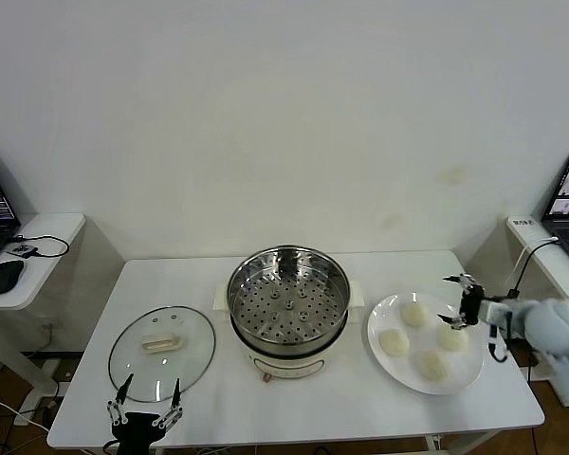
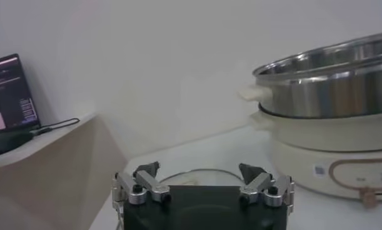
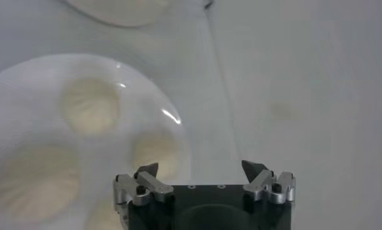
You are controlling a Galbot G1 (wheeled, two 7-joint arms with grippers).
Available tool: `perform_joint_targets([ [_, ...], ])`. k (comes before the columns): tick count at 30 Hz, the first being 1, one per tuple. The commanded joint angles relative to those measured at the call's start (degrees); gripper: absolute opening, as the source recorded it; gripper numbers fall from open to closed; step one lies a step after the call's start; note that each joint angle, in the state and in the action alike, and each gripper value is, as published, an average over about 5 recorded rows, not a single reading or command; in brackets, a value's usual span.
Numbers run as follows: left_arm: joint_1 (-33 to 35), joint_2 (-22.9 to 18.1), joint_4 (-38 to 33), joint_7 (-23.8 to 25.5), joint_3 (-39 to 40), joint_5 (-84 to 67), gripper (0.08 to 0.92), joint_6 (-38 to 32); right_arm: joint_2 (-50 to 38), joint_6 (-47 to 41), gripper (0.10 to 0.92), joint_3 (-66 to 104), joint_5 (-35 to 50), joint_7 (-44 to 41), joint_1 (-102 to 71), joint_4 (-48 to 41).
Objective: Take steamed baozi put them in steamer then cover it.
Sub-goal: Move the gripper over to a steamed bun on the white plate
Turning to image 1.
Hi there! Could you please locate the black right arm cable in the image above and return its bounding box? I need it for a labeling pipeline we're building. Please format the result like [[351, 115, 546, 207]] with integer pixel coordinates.
[[486, 324, 511, 364]]

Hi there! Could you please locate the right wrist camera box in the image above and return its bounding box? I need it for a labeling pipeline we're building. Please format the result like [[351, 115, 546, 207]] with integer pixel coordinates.
[[482, 299, 509, 329]]

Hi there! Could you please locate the black computer mouse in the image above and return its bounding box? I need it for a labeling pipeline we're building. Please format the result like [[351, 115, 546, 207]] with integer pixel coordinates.
[[0, 259, 25, 295]]

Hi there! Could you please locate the white steamed baozi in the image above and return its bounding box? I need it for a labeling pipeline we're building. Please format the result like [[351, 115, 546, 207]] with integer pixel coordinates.
[[416, 350, 450, 382], [436, 321, 470, 353], [400, 301, 431, 328], [378, 329, 412, 356]]

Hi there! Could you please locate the stainless steel steamer basket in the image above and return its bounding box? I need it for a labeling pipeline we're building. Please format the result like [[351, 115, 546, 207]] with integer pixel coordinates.
[[212, 245, 366, 355]]

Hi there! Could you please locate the black looped usb cable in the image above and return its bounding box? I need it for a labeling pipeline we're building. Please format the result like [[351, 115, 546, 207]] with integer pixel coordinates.
[[9, 233, 71, 260]]

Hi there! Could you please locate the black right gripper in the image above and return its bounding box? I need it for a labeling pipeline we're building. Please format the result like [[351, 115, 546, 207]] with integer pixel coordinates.
[[437, 273, 485, 331]]

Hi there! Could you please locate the cream electric cooking pot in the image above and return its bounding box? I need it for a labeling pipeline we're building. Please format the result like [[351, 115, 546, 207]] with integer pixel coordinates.
[[231, 326, 347, 383]]

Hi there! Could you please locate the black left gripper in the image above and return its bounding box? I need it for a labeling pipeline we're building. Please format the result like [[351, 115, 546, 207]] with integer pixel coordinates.
[[106, 373, 185, 455]]

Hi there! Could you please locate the white main table frame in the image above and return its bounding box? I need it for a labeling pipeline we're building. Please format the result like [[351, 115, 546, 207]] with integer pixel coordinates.
[[424, 429, 508, 455]]

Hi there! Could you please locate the round white plate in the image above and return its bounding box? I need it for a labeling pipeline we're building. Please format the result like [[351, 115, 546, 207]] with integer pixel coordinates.
[[366, 292, 485, 395]]

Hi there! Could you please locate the white side table with mouse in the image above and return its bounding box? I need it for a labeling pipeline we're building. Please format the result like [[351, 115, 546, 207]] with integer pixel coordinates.
[[0, 211, 86, 397]]

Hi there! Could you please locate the round glass pot lid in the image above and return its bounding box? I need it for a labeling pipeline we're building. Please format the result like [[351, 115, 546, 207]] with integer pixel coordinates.
[[107, 305, 218, 404]]

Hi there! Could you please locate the black cable with adapter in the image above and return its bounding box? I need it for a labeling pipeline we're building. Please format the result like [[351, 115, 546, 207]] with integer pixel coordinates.
[[506, 238, 561, 300]]

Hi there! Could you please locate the small black usb device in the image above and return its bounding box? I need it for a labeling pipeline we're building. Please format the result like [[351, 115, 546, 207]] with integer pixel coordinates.
[[7, 241, 40, 260]]

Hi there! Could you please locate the white flat cable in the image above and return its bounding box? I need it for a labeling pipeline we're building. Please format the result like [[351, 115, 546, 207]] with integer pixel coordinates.
[[505, 236, 560, 288]]

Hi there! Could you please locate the white floor cable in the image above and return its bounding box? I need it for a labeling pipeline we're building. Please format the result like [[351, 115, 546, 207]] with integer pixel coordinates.
[[0, 392, 52, 433]]

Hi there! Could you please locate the white side table with label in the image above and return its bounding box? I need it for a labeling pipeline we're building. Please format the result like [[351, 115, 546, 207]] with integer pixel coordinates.
[[505, 215, 569, 383]]

